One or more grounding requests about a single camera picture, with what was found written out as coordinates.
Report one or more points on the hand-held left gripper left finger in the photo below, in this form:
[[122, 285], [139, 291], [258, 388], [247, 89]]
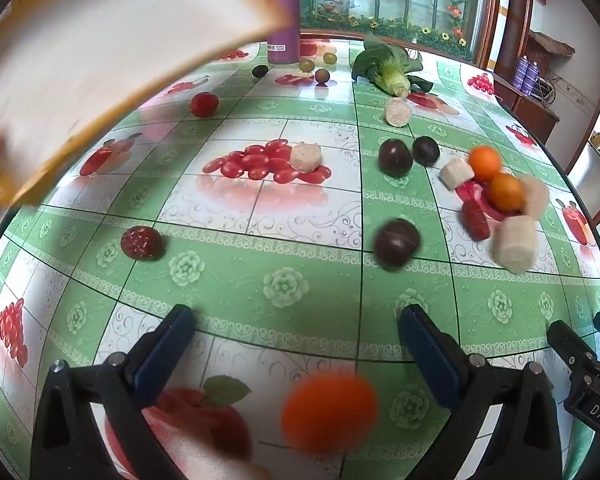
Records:
[[167, 342]]

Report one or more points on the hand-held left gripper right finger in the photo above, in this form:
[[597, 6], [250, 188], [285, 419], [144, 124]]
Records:
[[427, 355]]

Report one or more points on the red date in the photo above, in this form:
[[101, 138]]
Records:
[[475, 220], [141, 242]]

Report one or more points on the orange tangerine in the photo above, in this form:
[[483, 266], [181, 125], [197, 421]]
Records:
[[506, 191], [485, 162], [330, 412]]

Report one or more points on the dark purple passion fruit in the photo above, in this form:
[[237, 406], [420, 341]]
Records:
[[425, 150], [395, 157], [396, 242]]

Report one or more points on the white foam tray yellow tape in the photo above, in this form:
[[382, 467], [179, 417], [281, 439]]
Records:
[[105, 60]]

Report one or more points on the green checked fruit-print tablecloth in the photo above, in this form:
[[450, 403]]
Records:
[[300, 285]]

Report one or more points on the red tomato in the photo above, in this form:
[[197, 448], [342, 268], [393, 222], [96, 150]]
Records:
[[203, 104]]

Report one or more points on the purple spray can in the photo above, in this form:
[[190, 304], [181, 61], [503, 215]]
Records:
[[532, 76], [521, 71]]

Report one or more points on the brown crumpled object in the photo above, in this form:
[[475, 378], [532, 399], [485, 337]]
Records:
[[550, 42]]

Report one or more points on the dark green olive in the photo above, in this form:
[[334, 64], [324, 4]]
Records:
[[259, 71]]

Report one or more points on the green bok choy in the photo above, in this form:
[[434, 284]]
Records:
[[387, 67]]

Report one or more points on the dark red grape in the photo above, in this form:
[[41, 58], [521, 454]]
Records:
[[323, 76]]

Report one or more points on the green grape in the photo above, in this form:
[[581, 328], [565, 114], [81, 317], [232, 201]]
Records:
[[306, 65], [329, 58]]

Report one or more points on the purple flask bottle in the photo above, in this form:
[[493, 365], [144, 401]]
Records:
[[282, 10]]

